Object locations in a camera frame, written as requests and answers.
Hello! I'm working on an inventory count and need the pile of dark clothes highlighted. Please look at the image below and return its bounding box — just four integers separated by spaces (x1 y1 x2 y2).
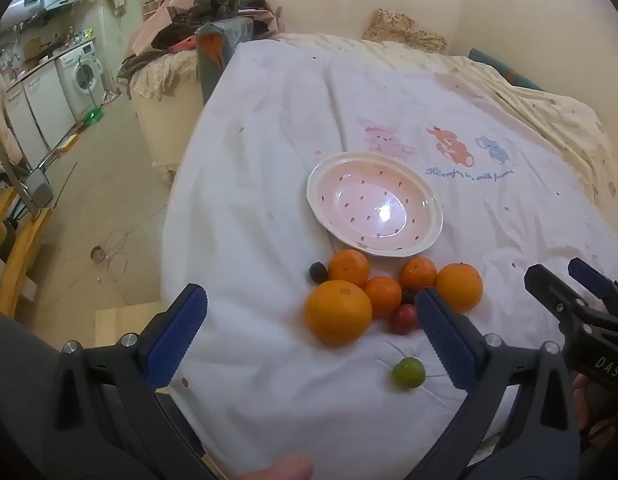
151 0 282 51

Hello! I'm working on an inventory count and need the floral pillow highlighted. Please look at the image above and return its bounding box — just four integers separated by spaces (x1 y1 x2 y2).
363 8 447 54

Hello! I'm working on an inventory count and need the white kitchen cabinet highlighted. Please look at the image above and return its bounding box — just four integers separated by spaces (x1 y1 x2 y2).
4 62 77 163

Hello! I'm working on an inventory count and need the white printed blanket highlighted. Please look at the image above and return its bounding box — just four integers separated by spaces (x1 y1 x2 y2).
160 35 618 480

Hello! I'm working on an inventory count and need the cream sofa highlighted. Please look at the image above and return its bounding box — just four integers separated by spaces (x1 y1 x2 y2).
131 80 206 183

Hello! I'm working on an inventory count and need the large orange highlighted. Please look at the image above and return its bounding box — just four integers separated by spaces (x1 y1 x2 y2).
304 280 373 346

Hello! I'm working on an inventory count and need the light wooden board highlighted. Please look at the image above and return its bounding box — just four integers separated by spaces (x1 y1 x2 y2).
95 302 165 347

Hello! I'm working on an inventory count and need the pink strawberry print plate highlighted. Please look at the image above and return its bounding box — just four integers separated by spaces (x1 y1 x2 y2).
306 152 444 258

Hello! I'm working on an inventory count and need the small mandarin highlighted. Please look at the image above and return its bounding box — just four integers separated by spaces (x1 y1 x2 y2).
328 249 371 289
363 276 403 319
399 257 438 292

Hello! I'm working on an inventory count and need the floral cloth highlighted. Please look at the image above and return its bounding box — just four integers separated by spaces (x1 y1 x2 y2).
118 50 200 103

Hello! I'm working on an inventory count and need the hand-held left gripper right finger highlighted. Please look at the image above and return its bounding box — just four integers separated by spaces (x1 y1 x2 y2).
404 287 582 480

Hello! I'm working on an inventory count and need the teal cloth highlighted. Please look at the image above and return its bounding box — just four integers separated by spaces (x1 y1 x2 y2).
468 48 544 92

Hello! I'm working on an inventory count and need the cream floral bed sheet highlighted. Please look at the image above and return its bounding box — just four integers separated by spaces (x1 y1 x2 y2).
284 32 618 211

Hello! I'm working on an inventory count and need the person's left hand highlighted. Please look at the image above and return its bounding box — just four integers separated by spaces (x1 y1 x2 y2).
236 454 315 480

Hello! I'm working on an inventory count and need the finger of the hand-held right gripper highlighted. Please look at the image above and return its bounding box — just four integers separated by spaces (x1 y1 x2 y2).
568 258 618 313
524 264 592 333

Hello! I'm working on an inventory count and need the medium orange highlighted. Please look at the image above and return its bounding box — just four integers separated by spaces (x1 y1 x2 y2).
435 263 484 314

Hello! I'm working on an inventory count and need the thin wire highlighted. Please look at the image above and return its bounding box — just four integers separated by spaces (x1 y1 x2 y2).
56 162 162 306

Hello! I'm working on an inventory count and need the white washing machine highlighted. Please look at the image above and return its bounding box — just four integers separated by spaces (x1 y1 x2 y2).
55 40 106 117

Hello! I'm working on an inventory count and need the yellow wooden chair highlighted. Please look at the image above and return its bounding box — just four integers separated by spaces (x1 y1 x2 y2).
0 185 54 318

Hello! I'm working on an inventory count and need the green lime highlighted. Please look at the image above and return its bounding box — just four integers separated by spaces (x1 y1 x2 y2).
392 357 426 390

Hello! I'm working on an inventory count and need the grey and orange cloth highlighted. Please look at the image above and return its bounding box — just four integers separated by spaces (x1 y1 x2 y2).
195 16 255 106

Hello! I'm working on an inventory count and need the person's right hand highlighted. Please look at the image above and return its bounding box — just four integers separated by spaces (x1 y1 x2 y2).
572 374 597 436

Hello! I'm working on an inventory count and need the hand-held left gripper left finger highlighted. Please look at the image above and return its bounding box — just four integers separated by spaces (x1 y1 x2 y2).
56 283 210 480

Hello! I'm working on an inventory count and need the red plum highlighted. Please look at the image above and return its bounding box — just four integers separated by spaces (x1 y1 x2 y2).
389 304 419 336

